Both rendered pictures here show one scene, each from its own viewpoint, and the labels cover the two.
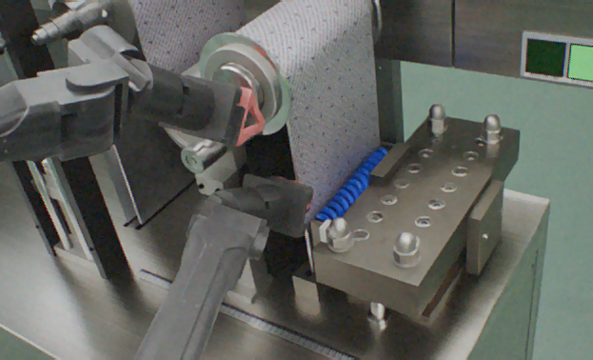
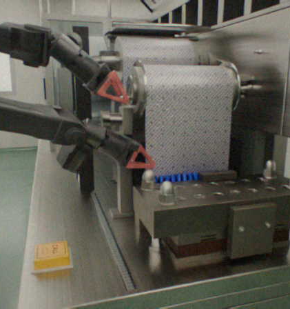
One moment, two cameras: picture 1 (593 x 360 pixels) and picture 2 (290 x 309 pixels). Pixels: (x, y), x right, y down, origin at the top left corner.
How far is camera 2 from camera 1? 0.59 m
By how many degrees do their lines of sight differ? 38
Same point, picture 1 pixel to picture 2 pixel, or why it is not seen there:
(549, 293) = not seen: outside the picture
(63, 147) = (12, 51)
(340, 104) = (193, 124)
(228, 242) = (43, 111)
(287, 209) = (122, 149)
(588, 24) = not seen: outside the picture
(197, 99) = (85, 63)
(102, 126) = (29, 47)
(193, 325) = not seen: outside the picture
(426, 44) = (271, 118)
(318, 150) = (167, 140)
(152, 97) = (56, 46)
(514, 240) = (281, 259)
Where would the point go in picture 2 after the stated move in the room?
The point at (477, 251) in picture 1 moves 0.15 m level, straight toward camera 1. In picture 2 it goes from (231, 236) to (177, 260)
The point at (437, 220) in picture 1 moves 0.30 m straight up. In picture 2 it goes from (206, 198) to (214, 50)
